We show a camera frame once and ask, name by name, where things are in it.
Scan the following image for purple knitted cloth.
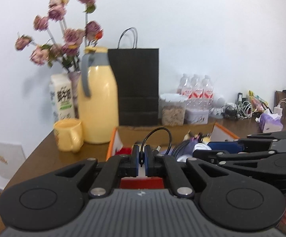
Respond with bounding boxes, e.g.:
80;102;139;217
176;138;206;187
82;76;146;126
173;138;198;162

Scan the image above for white yellow plush sheep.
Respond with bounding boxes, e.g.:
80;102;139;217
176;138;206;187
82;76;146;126
185;131;212;153

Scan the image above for black cable bundle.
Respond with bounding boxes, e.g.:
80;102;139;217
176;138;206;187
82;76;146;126
222;105;242;120

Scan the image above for white charger with cable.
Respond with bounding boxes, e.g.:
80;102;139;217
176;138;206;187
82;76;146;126
273;99;286;119

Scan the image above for clear seed food container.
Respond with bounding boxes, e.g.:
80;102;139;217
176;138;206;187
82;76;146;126
159;93;187;126

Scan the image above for clear water bottle red label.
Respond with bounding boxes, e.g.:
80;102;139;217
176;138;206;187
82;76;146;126
201;75;214;111
177;73;192;96
190;74;203;109

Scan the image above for white milk carton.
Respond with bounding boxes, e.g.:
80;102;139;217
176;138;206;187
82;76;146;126
49;73;75;122

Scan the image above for purple tissue pack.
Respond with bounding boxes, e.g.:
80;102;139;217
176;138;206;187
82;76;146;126
255;112;284;133

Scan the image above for dried pink roses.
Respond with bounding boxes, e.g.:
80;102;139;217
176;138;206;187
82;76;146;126
15;0;104;71

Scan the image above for white robot figure speaker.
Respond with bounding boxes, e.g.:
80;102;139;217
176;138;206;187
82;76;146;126
211;96;227;119

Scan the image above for yellow thermos jug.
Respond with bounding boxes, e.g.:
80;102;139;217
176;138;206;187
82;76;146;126
77;46;119;144

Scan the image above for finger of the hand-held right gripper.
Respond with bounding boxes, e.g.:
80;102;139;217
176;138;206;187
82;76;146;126
207;130;286;151
192;150;272;178

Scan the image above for black braided cable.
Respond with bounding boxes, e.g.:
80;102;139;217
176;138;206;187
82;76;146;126
139;127;172;168

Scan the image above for orange cardboard box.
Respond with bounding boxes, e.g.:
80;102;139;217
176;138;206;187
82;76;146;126
106;123;241;190

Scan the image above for white cable bundle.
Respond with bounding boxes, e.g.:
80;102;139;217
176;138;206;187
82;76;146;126
239;101;255;119

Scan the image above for purple glass vase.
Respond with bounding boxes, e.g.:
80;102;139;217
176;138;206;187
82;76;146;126
67;70;82;119

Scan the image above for yellow snack packet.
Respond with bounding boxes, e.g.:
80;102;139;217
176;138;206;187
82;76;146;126
247;90;269;114

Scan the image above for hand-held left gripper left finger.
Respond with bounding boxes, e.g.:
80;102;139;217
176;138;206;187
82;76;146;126
55;145;140;198

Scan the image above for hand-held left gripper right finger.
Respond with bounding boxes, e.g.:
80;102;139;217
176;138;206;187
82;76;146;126
145;145;230;198

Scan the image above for white printed tin box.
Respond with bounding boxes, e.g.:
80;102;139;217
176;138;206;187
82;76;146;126
185;108;210;124

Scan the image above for yellow mug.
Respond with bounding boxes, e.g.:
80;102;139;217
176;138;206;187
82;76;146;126
53;118;84;153

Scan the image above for black paper bag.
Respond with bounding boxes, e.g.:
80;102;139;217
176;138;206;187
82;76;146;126
108;27;160;126

